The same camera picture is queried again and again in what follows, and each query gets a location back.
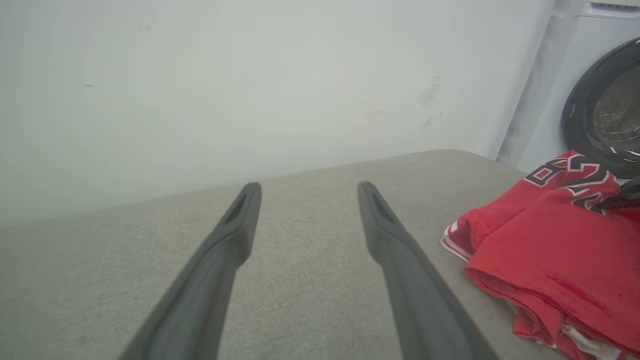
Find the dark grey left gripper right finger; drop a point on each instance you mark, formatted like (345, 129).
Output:
(420, 300)

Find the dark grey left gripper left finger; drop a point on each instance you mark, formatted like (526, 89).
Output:
(205, 295)

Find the red and white jersey garment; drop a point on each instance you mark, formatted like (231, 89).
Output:
(550, 240)

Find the white washing machine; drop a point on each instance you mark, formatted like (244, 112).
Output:
(550, 100)

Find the black round washing machine door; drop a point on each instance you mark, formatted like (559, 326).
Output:
(575, 115)

